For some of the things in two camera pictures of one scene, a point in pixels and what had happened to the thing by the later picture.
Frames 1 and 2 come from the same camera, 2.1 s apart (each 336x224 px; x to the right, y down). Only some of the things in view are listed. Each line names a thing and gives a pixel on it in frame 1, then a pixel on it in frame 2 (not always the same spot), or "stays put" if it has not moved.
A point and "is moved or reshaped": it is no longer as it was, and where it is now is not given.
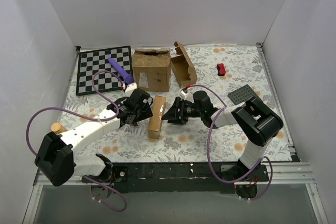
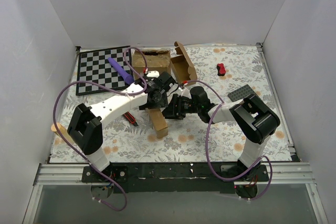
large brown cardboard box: x=151 y=67 stays put
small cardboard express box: x=155 y=127 is moved or reshaped
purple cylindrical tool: x=128 y=78 stays put
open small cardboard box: x=184 y=69 stays put
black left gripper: x=143 y=109 → x=151 y=105
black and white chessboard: x=90 y=62 stays put
